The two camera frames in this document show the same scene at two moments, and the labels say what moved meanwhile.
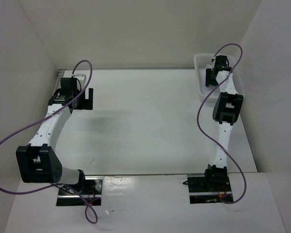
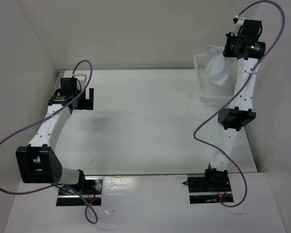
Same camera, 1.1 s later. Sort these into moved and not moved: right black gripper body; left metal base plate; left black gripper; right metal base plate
Moved: right black gripper body
Not moved: left black gripper; left metal base plate; right metal base plate
